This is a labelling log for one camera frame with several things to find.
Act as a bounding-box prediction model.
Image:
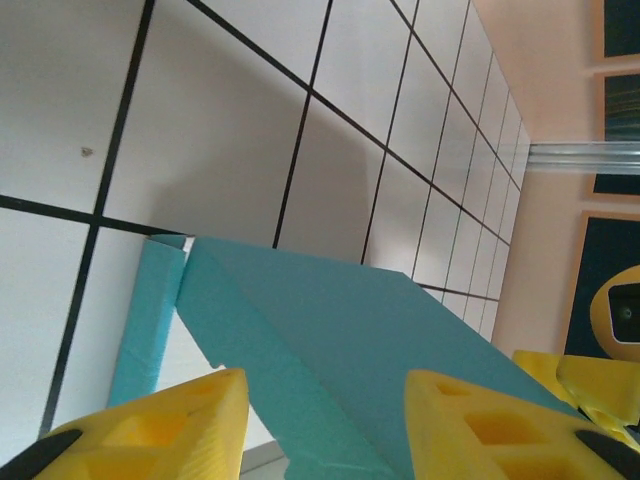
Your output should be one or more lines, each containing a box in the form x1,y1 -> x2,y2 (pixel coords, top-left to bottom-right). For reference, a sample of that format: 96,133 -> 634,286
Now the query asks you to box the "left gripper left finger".
19,368 -> 250,480

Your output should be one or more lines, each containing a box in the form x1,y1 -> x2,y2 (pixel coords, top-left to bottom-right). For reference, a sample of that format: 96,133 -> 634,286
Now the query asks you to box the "aluminium corner post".
527,142 -> 640,175

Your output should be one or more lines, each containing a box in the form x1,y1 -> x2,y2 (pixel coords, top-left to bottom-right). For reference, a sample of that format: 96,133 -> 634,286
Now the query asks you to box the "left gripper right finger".
403,369 -> 640,480

